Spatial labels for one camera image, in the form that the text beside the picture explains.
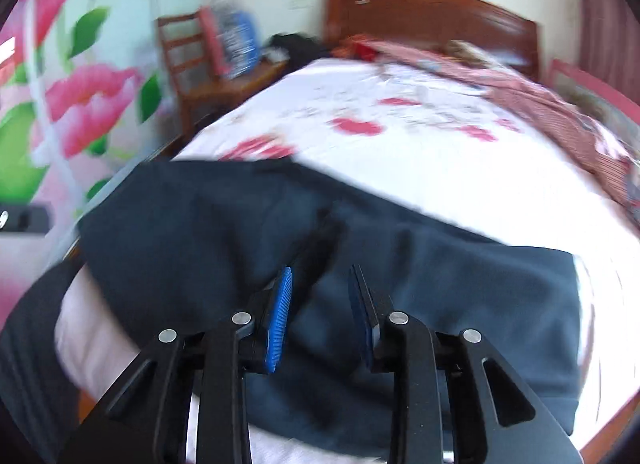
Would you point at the floral pillow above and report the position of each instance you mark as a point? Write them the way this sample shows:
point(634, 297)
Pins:
point(472, 51)

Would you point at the white wall socket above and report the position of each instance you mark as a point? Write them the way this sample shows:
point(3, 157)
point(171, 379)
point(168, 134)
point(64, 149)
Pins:
point(301, 3)

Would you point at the pink curtain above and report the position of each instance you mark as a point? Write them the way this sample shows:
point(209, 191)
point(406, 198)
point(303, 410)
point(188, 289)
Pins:
point(610, 9)

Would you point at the wooden chair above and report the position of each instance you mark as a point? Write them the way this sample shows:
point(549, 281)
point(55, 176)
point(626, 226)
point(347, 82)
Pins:
point(175, 44)

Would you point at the black pants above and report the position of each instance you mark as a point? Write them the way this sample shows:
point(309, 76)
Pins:
point(200, 224)

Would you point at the floral sliding wardrobe door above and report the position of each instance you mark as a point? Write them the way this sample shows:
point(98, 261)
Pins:
point(85, 94)

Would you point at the wooden headboard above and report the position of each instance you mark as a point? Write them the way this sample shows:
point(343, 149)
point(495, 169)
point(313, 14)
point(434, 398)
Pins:
point(425, 9)

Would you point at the clear plastic bag of bedding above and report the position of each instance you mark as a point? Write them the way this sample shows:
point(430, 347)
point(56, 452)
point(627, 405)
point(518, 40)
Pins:
point(235, 39)

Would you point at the red tasselled cushion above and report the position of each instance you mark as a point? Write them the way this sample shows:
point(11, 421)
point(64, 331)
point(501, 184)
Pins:
point(352, 49)

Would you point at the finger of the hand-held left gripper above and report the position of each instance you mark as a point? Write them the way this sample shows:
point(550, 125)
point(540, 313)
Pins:
point(27, 219)

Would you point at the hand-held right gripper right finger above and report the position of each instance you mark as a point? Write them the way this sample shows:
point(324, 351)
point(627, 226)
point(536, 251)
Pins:
point(361, 314)

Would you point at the pink bed guard rail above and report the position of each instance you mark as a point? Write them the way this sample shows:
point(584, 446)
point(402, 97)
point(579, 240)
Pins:
point(590, 89)

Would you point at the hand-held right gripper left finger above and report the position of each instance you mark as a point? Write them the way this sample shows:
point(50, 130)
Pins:
point(280, 314)

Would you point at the red checked quilt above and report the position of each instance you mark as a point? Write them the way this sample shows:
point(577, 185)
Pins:
point(550, 104)

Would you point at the black clothing pile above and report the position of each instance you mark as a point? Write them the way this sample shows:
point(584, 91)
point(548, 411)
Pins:
point(300, 49)

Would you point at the bed with white floral sheet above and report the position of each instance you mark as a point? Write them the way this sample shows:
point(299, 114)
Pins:
point(450, 169)

